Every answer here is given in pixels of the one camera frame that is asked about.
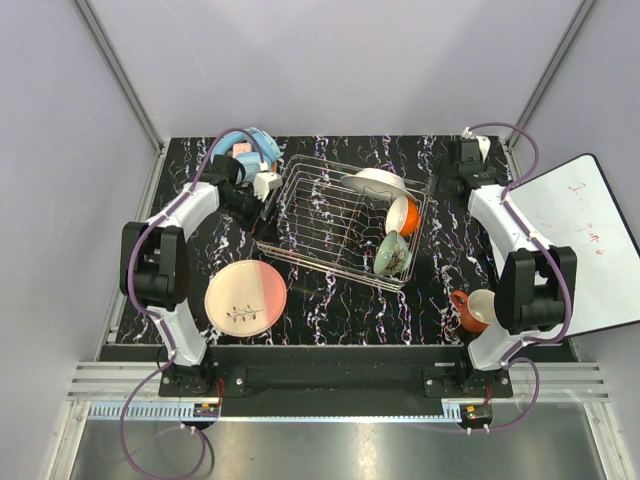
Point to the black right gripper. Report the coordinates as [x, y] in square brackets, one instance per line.
[444, 187]

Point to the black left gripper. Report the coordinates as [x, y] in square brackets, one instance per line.
[260, 228]

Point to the orange and white bowl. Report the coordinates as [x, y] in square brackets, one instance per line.
[403, 217]

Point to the wire dish rack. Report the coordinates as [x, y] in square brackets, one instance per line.
[322, 225]

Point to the white paper plate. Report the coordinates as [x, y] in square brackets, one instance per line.
[375, 182]

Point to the pink and cream plate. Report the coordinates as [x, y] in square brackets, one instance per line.
[245, 298]

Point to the green ceramic bowl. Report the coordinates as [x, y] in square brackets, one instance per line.
[393, 255]

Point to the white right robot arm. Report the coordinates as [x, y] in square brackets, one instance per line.
[534, 296]

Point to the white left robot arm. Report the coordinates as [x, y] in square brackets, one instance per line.
[155, 272]

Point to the small pink box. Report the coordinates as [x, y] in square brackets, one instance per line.
[241, 148]

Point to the blue headphones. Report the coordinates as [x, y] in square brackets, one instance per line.
[263, 146]

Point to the white whiteboard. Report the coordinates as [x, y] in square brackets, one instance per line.
[573, 205]

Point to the orange ceramic mug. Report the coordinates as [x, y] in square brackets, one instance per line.
[476, 310]

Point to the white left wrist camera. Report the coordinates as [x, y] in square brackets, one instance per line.
[264, 183]

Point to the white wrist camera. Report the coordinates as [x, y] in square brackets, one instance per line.
[484, 143]
[264, 183]

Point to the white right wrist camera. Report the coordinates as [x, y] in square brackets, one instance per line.
[484, 143]

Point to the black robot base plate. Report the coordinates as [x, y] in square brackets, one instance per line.
[335, 382]

